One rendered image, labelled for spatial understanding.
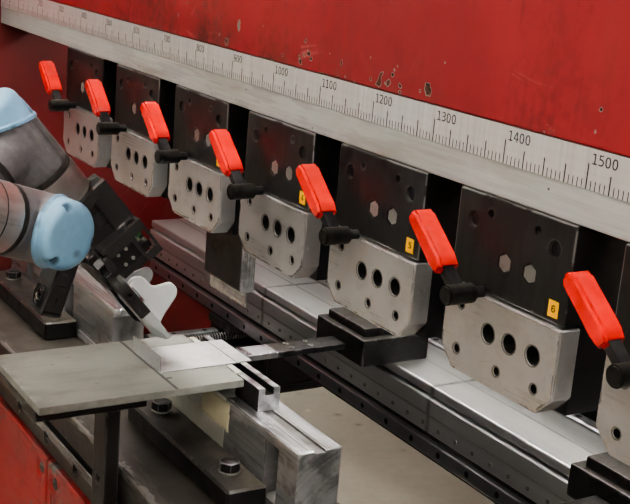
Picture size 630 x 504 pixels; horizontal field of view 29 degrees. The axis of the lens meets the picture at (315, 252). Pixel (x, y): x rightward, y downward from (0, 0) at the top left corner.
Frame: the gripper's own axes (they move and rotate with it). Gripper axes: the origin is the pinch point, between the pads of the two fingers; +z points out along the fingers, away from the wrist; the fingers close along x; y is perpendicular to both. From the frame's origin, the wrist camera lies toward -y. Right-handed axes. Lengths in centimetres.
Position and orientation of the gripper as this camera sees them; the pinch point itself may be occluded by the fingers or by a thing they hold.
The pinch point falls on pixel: (148, 327)
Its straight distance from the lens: 153.7
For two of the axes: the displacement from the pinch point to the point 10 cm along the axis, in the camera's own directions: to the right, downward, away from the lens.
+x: -5.2, -2.6, 8.2
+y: 7.0, -6.7, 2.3
